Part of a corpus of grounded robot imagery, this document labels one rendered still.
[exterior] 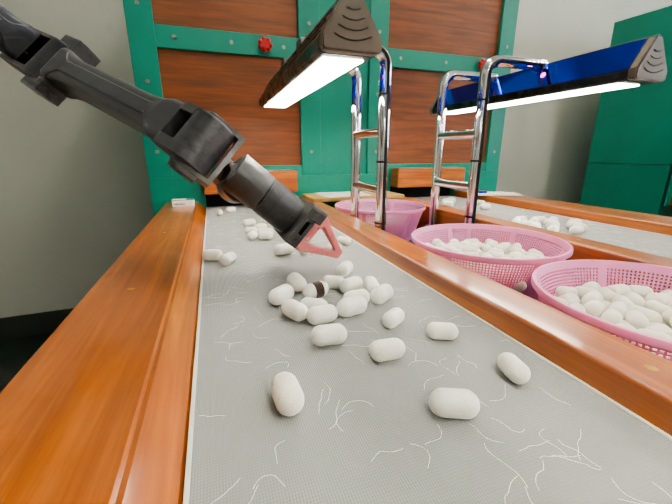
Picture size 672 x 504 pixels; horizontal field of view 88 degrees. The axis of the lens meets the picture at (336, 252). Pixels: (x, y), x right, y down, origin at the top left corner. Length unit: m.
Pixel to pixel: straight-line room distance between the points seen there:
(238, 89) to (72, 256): 1.37
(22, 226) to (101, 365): 1.97
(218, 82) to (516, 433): 1.18
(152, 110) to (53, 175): 1.68
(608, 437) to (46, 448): 0.34
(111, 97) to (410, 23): 1.12
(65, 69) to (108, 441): 0.59
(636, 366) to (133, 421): 0.35
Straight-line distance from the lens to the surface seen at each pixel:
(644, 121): 3.24
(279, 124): 1.27
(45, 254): 2.28
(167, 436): 0.27
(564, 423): 0.31
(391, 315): 0.37
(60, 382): 0.32
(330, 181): 1.30
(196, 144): 0.47
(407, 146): 1.44
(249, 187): 0.48
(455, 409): 0.27
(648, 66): 0.87
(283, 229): 0.50
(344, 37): 0.50
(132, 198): 2.14
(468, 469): 0.26
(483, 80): 0.90
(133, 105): 0.57
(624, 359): 0.36
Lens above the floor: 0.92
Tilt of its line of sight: 16 degrees down
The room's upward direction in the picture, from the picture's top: straight up
